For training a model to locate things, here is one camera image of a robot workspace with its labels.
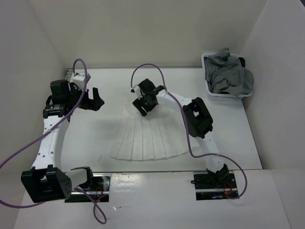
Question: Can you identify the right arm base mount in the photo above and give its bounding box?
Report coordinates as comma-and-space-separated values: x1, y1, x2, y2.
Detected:
190, 172, 239, 200

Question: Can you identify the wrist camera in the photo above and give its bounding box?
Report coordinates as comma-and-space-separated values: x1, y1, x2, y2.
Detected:
131, 84, 143, 99
71, 73, 85, 89

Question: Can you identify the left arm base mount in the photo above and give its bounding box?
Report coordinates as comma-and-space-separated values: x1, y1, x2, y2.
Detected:
65, 173, 111, 203

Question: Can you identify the grey skirt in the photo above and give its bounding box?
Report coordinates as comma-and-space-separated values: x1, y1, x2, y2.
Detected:
202, 48, 254, 97

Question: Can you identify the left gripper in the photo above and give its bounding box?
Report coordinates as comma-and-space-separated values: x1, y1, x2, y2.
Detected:
67, 83, 104, 111

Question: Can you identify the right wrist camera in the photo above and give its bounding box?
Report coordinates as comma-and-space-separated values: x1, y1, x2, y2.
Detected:
131, 84, 143, 99

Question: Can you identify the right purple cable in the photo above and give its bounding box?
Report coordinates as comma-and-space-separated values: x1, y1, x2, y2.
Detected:
130, 63, 247, 199

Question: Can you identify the white pleated skirt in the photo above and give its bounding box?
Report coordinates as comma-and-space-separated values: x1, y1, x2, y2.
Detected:
110, 100, 189, 162

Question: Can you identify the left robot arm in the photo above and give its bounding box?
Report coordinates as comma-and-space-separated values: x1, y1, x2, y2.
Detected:
21, 80, 104, 203

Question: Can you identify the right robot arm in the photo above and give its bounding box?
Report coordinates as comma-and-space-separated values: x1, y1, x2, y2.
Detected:
131, 79, 217, 156

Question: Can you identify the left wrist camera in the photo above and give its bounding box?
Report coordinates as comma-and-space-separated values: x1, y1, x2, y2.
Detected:
71, 73, 85, 89

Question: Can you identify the white laundry basket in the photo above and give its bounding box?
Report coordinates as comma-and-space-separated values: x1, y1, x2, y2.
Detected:
201, 52, 253, 100

